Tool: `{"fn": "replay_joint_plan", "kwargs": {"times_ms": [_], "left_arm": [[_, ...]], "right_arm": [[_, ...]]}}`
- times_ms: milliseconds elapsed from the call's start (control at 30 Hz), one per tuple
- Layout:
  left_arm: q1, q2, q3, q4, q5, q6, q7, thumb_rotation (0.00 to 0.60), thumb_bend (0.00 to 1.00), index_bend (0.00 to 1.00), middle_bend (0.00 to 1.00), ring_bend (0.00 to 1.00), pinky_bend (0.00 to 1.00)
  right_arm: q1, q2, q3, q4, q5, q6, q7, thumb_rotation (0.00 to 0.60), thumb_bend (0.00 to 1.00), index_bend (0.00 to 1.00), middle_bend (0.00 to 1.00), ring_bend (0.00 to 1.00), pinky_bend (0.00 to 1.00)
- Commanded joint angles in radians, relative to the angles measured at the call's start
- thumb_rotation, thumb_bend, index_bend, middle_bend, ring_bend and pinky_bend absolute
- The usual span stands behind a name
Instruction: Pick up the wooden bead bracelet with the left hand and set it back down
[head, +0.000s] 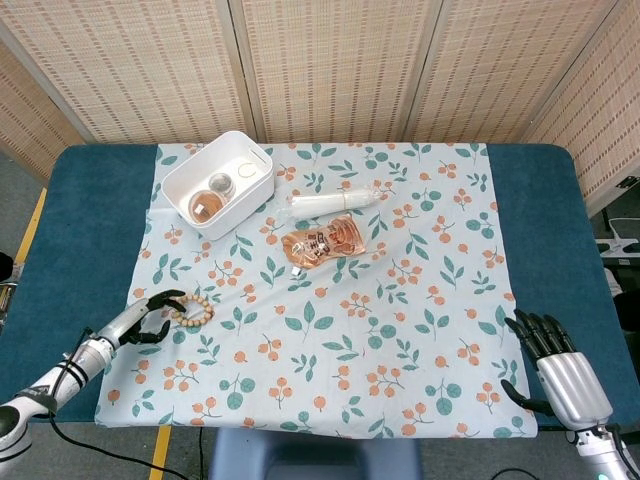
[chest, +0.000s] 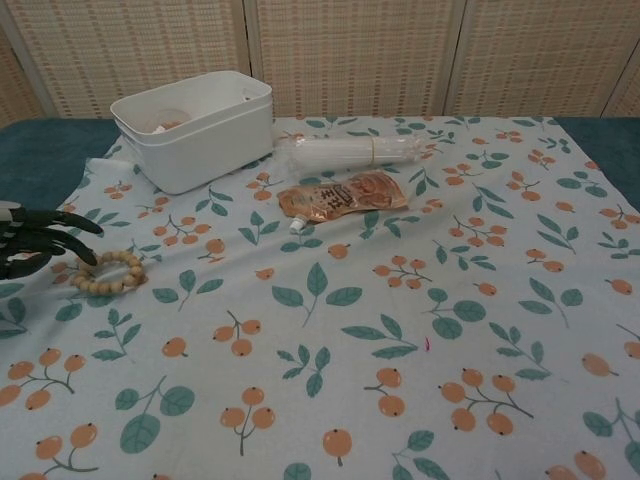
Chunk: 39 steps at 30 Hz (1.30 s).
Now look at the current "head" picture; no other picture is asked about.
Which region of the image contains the small jar with metal lid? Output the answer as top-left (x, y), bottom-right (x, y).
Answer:
top-left (208, 172), bottom-right (236, 199)

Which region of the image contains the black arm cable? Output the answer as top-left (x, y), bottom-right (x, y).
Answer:
top-left (47, 327), bottom-right (211, 480)

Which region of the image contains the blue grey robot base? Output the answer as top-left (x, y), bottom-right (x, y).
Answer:
top-left (208, 427), bottom-right (422, 480)

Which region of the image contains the sleeve of white paper cups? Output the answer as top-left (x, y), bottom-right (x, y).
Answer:
top-left (276, 182), bottom-right (386, 221)

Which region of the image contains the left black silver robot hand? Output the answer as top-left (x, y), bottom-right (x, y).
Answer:
top-left (99, 288), bottom-right (188, 351)

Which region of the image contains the round jar with amber content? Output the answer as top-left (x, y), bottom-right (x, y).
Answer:
top-left (187, 188), bottom-right (226, 224)

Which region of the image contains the teal table cover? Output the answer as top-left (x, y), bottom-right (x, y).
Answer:
top-left (0, 143), bottom-right (640, 431)

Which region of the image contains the woven bamboo folding screen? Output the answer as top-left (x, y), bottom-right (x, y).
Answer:
top-left (0, 0), bottom-right (640, 216)

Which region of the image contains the floral leaf print tablecloth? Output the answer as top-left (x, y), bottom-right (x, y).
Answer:
top-left (93, 142), bottom-right (540, 440)

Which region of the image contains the orange sauce spout pouch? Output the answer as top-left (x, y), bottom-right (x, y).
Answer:
top-left (280, 211), bottom-right (362, 277)

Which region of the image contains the wooden bead bracelet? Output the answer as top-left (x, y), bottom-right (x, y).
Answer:
top-left (166, 293), bottom-right (216, 330)

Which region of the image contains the white plastic storage box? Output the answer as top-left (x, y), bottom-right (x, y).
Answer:
top-left (160, 130), bottom-right (276, 242)

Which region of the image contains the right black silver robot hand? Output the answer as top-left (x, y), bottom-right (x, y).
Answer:
top-left (500, 308), bottom-right (614, 430)

